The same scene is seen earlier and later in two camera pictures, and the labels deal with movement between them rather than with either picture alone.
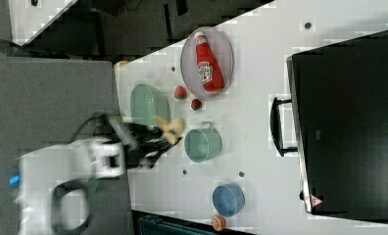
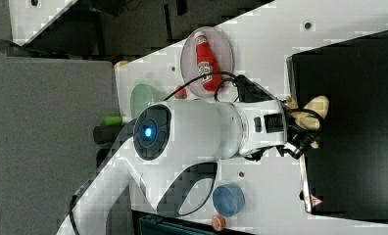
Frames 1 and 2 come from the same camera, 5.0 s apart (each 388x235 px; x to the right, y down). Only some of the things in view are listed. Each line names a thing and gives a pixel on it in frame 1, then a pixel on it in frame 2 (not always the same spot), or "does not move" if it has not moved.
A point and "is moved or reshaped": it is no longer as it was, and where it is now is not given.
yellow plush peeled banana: [172, 129] is moved or reshaped
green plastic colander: [148, 102] does not move
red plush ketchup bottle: [210, 71] does not move
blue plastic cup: [228, 199] does not move
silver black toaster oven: [344, 119] does not move
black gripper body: [144, 145] -> [297, 136]
